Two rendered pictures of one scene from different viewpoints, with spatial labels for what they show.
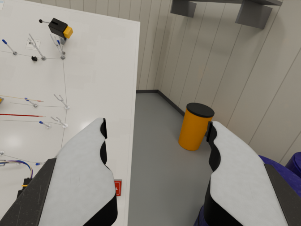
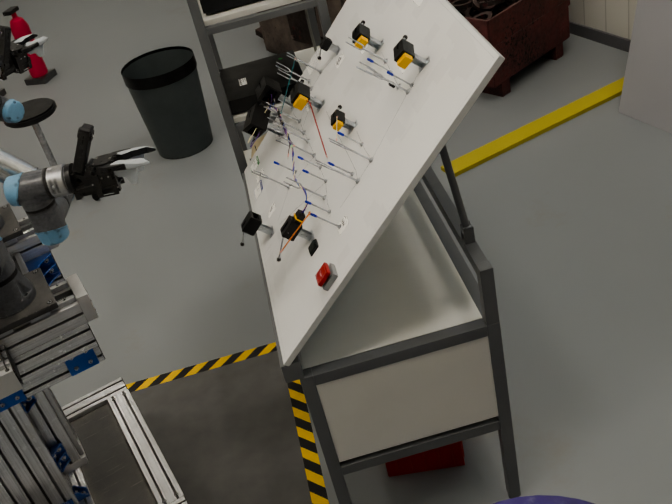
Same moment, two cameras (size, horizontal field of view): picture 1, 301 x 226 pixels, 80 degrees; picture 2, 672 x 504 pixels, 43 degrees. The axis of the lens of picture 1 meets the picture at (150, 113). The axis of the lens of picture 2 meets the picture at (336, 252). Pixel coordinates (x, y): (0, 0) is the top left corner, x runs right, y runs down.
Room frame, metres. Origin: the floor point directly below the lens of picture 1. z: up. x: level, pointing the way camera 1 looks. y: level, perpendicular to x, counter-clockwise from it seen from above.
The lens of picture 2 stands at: (0.79, -1.75, 2.44)
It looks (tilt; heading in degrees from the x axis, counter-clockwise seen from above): 35 degrees down; 100
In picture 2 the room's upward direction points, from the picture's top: 14 degrees counter-clockwise
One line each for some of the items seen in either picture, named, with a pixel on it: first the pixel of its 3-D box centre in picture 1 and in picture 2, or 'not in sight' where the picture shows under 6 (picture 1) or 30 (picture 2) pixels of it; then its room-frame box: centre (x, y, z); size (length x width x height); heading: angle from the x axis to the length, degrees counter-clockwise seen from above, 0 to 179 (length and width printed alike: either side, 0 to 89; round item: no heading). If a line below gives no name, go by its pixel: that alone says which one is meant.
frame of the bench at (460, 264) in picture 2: not in sight; (378, 328); (0.47, 0.63, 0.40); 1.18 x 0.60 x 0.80; 102
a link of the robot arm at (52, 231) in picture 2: not in sight; (49, 217); (-0.18, -0.02, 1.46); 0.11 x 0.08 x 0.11; 95
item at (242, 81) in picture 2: not in sight; (262, 82); (0.12, 1.44, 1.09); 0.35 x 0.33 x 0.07; 102
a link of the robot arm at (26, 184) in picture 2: not in sight; (31, 188); (-0.18, -0.04, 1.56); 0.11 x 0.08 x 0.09; 5
